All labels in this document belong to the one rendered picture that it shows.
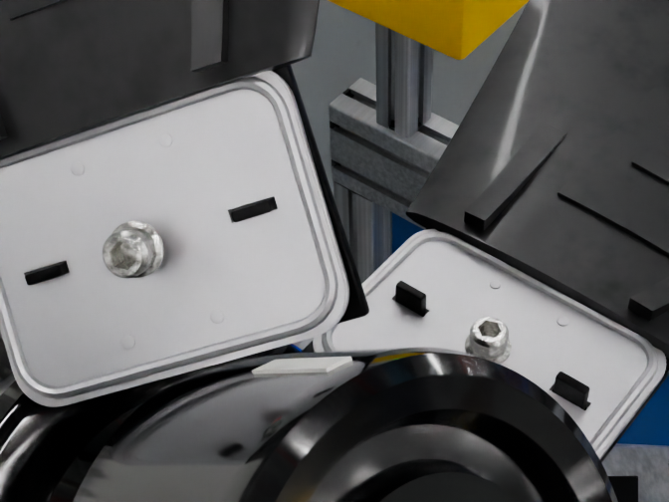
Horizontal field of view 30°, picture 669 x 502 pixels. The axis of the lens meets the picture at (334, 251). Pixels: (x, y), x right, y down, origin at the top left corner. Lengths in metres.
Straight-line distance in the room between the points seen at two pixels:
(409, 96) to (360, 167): 0.10
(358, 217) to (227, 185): 0.70
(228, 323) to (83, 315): 0.04
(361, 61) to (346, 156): 0.73
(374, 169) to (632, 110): 0.53
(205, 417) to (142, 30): 0.09
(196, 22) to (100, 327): 0.08
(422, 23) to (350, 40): 0.86
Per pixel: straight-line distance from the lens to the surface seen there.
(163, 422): 0.29
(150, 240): 0.29
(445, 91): 1.93
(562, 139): 0.42
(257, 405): 0.27
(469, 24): 0.77
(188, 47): 0.30
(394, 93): 0.90
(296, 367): 0.28
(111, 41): 0.30
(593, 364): 0.37
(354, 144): 0.94
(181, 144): 0.30
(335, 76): 1.64
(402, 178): 0.93
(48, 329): 0.32
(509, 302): 0.38
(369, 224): 0.99
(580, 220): 0.40
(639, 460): 0.55
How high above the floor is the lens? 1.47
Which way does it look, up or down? 47 degrees down
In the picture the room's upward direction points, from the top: 3 degrees counter-clockwise
